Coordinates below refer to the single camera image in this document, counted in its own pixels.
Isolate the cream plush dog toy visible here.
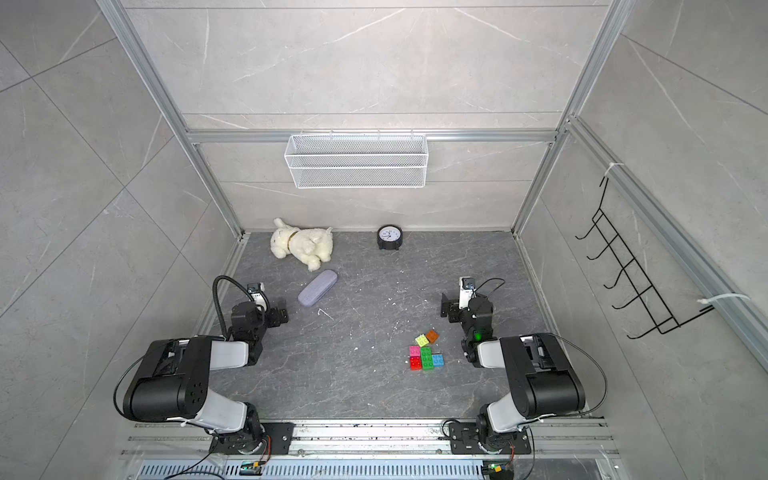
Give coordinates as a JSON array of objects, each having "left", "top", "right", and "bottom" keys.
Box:
[{"left": 270, "top": 218, "right": 333, "bottom": 272}]

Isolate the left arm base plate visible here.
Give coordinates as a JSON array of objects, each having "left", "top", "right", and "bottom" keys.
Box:
[{"left": 209, "top": 422, "right": 296, "bottom": 456}]

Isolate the green long lego brick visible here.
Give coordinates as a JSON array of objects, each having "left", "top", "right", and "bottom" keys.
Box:
[{"left": 420, "top": 347, "right": 434, "bottom": 370}]

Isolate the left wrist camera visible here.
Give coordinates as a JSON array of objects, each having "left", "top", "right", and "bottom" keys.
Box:
[{"left": 246, "top": 282, "right": 269, "bottom": 310}]

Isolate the red lego brick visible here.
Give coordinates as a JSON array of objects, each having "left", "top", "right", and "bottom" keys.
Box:
[{"left": 409, "top": 356, "right": 422, "bottom": 371}]

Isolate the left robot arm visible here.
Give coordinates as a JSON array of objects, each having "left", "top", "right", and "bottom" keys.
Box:
[{"left": 113, "top": 301, "right": 289, "bottom": 454}]

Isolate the purple glasses case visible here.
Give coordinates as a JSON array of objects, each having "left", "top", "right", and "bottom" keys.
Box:
[{"left": 297, "top": 270, "right": 339, "bottom": 307}]

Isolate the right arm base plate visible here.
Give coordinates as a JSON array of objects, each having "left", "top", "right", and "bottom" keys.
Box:
[{"left": 441, "top": 421, "right": 532, "bottom": 455}]

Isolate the black round clock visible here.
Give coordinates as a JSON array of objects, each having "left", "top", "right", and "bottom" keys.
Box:
[{"left": 377, "top": 225, "right": 403, "bottom": 250}]

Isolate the aluminium mounting rail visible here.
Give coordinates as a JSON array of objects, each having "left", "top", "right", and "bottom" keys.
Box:
[{"left": 107, "top": 419, "right": 628, "bottom": 479}]

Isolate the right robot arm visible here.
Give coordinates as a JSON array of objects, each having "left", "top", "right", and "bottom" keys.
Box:
[{"left": 440, "top": 294, "right": 586, "bottom": 452}]

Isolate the white wire basket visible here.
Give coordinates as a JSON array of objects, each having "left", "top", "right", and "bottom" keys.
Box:
[{"left": 284, "top": 133, "right": 429, "bottom": 189}]

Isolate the black wall hook rack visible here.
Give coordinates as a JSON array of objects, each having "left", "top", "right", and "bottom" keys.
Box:
[{"left": 574, "top": 177, "right": 715, "bottom": 340}]

